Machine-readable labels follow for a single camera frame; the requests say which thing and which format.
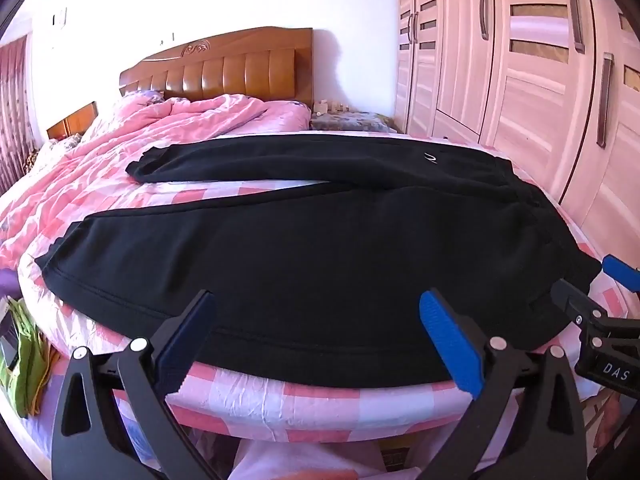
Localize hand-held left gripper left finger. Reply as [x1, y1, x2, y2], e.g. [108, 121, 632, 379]
[50, 289, 221, 480]

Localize purple cloth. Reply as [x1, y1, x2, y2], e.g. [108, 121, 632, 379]
[0, 269, 23, 301]

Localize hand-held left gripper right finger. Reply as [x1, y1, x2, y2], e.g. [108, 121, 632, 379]
[419, 287, 601, 480]

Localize pale pink wardrobe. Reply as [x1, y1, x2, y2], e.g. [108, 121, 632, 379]
[395, 0, 640, 261]

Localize dark box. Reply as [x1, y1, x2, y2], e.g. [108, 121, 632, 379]
[0, 305, 22, 363]

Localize pink patterned curtain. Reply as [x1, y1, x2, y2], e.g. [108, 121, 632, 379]
[0, 35, 33, 196]

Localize floral covered nightstand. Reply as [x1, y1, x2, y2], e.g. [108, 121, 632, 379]
[310, 110, 401, 134]

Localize person's pale clothing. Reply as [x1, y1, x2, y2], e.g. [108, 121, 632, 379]
[232, 439, 388, 480]

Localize wooden headboard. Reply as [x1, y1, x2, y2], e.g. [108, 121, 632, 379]
[119, 27, 315, 113]

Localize green bag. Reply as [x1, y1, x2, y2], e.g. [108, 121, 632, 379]
[0, 297, 61, 418]

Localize wooden nightstand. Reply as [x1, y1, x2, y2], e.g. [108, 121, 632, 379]
[47, 102, 98, 141]

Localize pink quilt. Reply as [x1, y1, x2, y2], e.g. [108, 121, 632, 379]
[0, 91, 311, 271]

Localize bed with pink checked sheet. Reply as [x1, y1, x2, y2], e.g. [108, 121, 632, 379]
[0, 110, 640, 461]

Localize black pants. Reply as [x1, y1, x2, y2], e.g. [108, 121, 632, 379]
[37, 135, 601, 391]

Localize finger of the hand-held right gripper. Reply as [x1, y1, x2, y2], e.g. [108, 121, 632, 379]
[550, 277, 611, 333]
[601, 255, 640, 292]

